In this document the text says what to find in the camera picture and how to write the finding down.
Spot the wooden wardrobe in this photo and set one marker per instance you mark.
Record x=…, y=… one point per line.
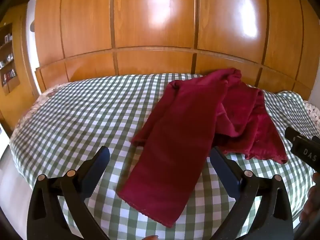
x=155, y=30

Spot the person's left hand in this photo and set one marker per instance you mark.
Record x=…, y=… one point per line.
x=152, y=237

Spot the green checkered bedspread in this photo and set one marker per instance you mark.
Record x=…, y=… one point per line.
x=75, y=120

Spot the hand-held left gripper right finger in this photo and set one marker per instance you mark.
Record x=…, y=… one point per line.
x=225, y=173

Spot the person's right hand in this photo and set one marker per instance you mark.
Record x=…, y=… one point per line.
x=311, y=200

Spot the wooden wall shelf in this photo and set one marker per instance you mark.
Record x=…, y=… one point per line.
x=8, y=60

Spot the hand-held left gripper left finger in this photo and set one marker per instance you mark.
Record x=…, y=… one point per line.
x=98, y=164

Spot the dark red garment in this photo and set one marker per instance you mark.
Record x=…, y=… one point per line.
x=170, y=155

